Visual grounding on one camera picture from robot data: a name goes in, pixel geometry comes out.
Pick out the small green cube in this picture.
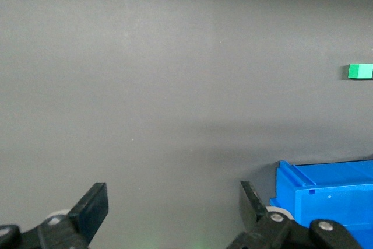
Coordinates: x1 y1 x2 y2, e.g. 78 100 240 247
347 64 373 80

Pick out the blue plastic storage bin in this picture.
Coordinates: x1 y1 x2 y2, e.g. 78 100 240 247
269 160 373 249

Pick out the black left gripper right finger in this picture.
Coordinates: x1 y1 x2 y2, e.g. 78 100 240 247
226 181 363 249

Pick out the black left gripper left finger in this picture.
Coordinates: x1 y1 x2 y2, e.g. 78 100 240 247
0 182 109 249

